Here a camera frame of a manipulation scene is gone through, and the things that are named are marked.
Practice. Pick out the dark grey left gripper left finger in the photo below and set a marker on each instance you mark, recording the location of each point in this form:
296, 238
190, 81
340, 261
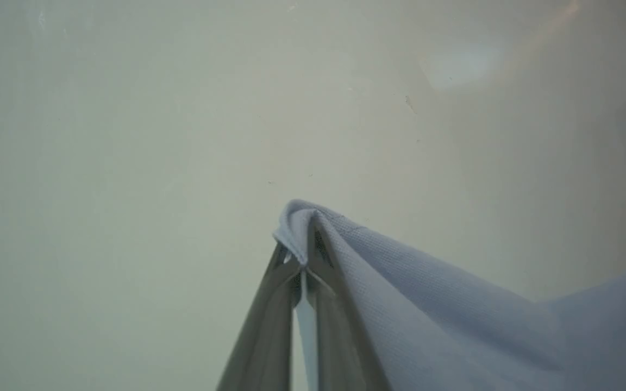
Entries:
264, 336

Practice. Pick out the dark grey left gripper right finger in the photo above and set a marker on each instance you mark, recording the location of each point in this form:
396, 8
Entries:
340, 347

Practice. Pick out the light blue shirt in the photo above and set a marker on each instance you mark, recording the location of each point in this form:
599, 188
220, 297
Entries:
454, 326

